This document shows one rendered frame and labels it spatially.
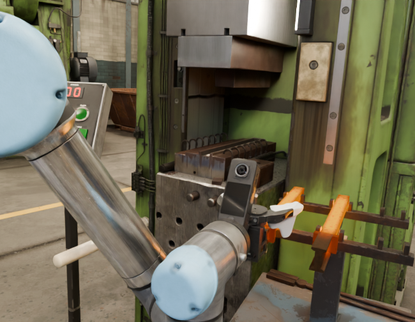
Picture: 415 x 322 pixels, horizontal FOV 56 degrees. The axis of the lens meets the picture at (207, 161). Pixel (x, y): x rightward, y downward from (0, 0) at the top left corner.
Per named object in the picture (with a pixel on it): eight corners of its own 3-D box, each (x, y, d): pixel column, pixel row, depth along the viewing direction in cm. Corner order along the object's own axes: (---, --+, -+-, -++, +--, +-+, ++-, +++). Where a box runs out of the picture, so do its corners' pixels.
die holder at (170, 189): (246, 330, 123) (256, 194, 113) (153, 291, 142) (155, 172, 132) (304, 263, 169) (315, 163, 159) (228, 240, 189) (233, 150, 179)
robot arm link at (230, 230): (189, 224, 55) (244, 236, 52) (203, 214, 59) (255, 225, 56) (188, 272, 57) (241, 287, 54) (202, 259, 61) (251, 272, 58)
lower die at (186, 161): (223, 181, 125) (225, 155, 123) (173, 170, 136) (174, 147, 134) (274, 160, 160) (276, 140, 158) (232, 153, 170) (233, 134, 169)
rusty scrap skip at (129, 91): (146, 139, 733) (147, 93, 715) (92, 127, 858) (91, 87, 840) (191, 134, 820) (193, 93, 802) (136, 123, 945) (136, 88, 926)
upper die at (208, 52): (230, 68, 118) (232, 35, 116) (177, 66, 128) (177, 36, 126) (282, 72, 153) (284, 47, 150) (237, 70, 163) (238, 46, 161)
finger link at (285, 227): (299, 229, 74) (260, 237, 69) (302, 199, 73) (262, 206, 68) (311, 236, 71) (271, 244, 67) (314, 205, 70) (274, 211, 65)
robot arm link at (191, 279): (145, 318, 47) (145, 253, 45) (187, 278, 57) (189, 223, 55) (203, 338, 44) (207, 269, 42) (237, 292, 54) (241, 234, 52)
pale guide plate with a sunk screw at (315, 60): (324, 101, 116) (331, 42, 112) (295, 99, 121) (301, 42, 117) (326, 101, 118) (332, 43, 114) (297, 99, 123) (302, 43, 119)
